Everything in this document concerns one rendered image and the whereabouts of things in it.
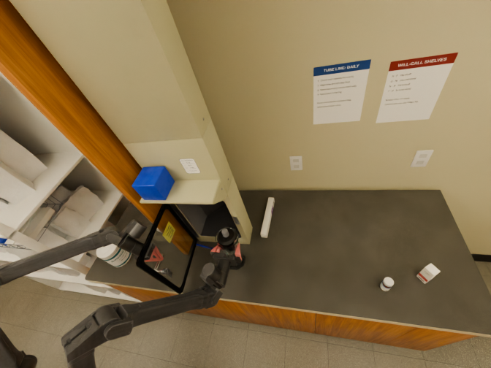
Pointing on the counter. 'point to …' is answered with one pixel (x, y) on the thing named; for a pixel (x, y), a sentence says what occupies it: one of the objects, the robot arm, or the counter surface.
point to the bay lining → (198, 213)
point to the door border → (145, 247)
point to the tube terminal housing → (144, 154)
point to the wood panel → (65, 104)
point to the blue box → (153, 183)
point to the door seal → (149, 245)
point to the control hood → (193, 193)
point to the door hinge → (184, 220)
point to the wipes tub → (113, 255)
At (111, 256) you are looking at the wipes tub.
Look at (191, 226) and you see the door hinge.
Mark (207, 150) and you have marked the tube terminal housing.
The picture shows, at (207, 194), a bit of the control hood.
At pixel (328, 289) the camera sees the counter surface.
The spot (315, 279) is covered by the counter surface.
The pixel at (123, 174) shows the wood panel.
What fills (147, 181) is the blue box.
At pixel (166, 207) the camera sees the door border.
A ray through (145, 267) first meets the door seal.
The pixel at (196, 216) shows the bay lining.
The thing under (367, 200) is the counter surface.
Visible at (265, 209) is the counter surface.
